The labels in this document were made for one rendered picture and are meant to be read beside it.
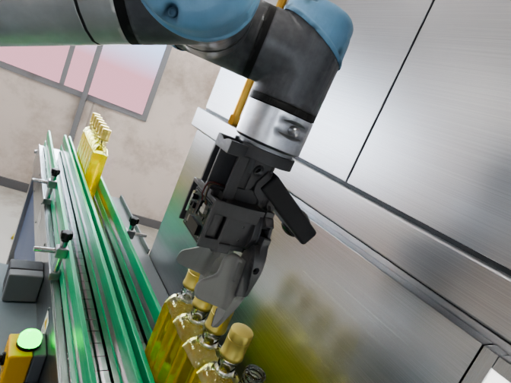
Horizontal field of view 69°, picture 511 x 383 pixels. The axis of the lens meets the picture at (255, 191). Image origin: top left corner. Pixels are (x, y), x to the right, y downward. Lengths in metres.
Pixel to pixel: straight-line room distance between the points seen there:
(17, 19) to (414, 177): 0.49
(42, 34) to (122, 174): 3.44
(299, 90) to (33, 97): 3.42
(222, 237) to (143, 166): 3.31
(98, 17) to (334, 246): 0.46
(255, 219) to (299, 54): 0.17
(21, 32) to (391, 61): 0.54
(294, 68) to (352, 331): 0.37
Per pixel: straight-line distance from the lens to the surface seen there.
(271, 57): 0.38
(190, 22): 0.23
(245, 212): 0.39
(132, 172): 3.70
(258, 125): 0.38
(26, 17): 0.29
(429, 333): 0.52
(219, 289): 0.42
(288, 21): 0.39
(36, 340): 0.94
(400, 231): 0.55
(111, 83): 3.57
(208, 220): 0.37
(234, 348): 0.56
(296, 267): 0.66
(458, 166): 0.56
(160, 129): 3.61
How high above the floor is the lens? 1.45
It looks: 11 degrees down
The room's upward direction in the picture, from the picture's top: 23 degrees clockwise
